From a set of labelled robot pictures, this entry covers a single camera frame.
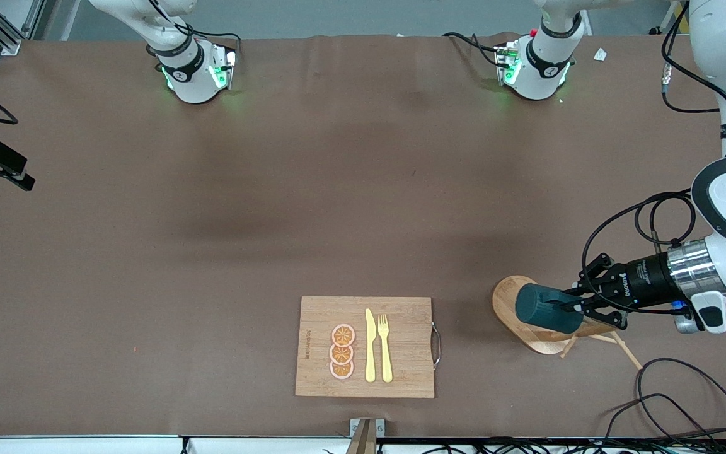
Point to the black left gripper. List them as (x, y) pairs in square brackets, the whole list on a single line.
[(643, 279)]

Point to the teal cup with yellow inside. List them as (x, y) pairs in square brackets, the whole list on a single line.
[(542, 309)]

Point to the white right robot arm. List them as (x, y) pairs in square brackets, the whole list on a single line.
[(186, 69)]

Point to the wooden mug rack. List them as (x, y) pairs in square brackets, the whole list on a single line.
[(503, 301)]

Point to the yellow plastic fork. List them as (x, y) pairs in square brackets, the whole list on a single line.
[(385, 353)]

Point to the white paper scrap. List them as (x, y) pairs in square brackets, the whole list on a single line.
[(600, 54)]

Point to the yellow plastic knife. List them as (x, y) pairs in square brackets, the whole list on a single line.
[(370, 353)]

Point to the orange slice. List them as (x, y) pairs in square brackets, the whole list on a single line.
[(343, 335)]

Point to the bamboo cutting board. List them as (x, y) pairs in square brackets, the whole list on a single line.
[(319, 315)]

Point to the aluminium camera post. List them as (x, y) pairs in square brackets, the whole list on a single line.
[(366, 435)]

